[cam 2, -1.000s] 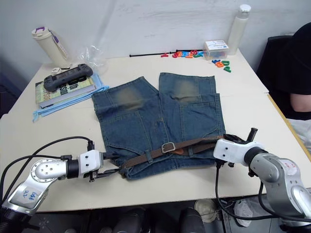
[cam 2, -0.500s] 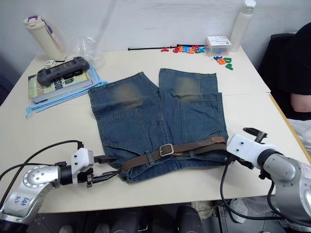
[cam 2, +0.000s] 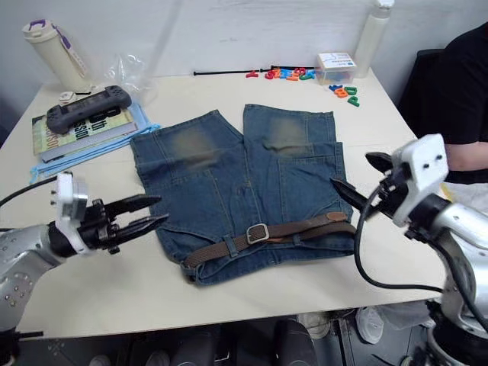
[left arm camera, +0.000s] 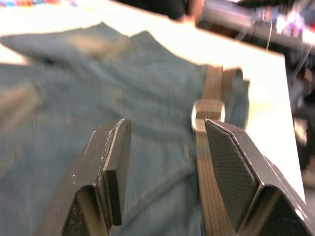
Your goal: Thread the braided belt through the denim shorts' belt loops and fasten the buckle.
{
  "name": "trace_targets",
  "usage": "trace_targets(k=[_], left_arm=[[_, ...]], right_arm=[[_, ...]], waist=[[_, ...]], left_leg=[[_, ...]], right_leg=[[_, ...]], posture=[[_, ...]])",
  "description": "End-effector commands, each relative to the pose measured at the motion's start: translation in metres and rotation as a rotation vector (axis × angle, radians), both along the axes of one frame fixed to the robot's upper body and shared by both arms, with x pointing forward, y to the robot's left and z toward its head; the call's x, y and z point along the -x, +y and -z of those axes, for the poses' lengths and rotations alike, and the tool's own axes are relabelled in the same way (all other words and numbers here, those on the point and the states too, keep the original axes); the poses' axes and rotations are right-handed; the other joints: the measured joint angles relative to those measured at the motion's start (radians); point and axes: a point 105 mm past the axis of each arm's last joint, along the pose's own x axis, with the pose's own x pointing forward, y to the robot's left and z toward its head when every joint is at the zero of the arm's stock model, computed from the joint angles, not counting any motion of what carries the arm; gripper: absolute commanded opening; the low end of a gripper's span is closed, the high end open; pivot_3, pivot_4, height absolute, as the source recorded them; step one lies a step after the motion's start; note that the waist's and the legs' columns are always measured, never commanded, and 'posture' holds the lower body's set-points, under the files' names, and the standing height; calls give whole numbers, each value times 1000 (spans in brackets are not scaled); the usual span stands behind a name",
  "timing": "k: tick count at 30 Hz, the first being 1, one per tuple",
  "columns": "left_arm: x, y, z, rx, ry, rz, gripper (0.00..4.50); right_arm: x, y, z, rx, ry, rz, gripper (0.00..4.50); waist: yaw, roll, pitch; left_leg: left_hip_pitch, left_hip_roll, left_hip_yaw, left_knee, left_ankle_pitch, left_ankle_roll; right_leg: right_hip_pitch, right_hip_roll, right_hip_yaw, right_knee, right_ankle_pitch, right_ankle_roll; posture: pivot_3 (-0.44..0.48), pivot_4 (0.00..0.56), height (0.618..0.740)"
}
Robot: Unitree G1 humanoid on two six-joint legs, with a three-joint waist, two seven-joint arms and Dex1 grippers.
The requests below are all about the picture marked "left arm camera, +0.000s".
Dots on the blue denim shorts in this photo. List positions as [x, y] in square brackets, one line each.
[98, 103]

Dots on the person in black shirt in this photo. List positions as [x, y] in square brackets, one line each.
[172, 8]

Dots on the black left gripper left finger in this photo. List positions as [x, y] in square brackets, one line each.
[86, 186]

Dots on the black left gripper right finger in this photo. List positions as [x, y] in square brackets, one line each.
[251, 186]

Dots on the brown braided belt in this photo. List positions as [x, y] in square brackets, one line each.
[209, 86]

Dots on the dark grey bar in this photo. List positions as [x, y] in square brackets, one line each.
[246, 22]

